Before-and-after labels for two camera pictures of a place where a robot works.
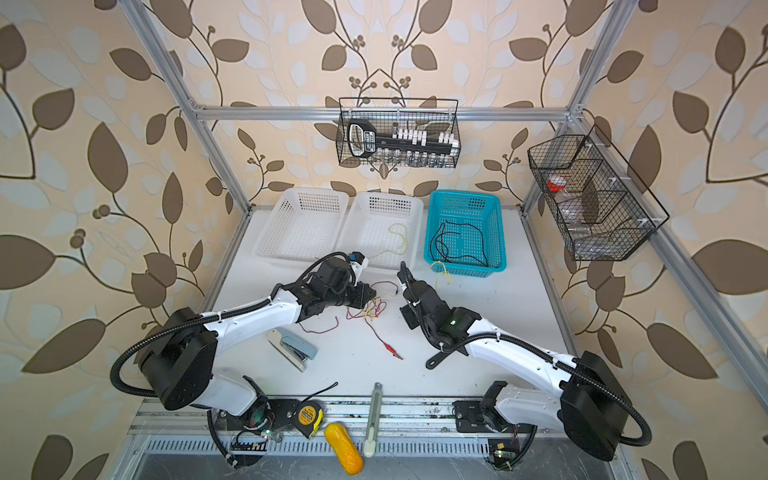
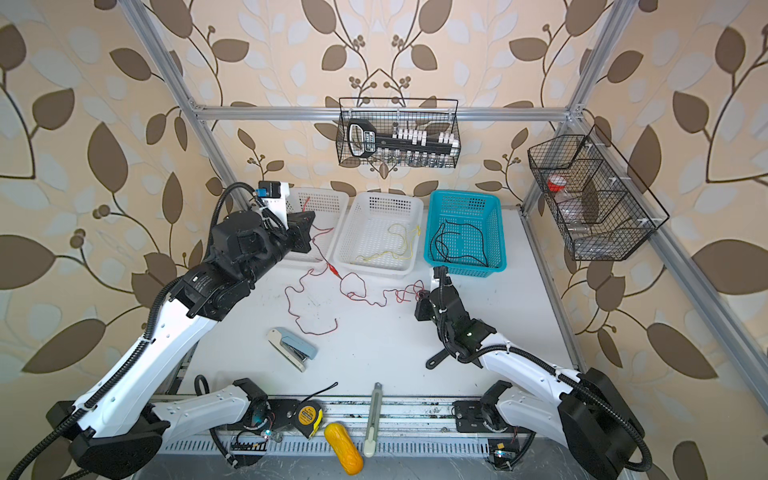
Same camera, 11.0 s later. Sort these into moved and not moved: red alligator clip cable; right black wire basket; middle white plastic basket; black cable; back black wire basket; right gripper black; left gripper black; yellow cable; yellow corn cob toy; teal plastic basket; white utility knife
Moved: right gripper black; left gripper black; red alligator clip cable
Not moved: white utility knife; yellow cable; back black wire basket; yellow corn cob toy; right black wire basket; teal plastic basket; black cable; middle white plastic basket
